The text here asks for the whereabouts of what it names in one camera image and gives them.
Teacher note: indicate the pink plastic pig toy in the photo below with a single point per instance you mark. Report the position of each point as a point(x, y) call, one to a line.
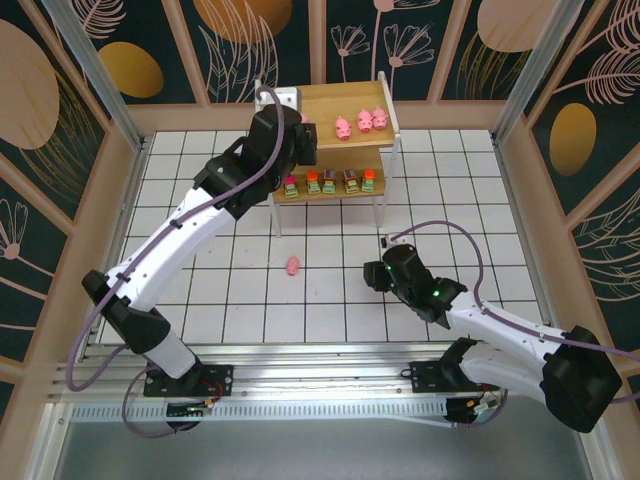
point(343, 128)
point(381, 119)
point(365, 120)
point(293, 266)
point(303, 119)

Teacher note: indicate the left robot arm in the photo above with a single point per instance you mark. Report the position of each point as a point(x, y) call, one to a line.
point(165, 250)

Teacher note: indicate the aluminium frame post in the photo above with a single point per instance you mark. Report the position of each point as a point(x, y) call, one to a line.
point(97, 75)
point(532, 75)

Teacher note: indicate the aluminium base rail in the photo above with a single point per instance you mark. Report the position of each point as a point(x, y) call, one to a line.
point(320, 370)

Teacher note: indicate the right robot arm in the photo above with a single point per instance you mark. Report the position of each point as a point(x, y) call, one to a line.
point(500, 325)

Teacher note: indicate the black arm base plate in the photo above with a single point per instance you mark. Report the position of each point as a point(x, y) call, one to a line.
point(425, 375)
point(220, 375)

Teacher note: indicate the wooden shelf white frame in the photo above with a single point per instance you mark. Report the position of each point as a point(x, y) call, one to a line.
point(330, 100)

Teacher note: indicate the black control board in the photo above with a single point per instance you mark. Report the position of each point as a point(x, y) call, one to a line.
point(190, 411)
point(475, 407)

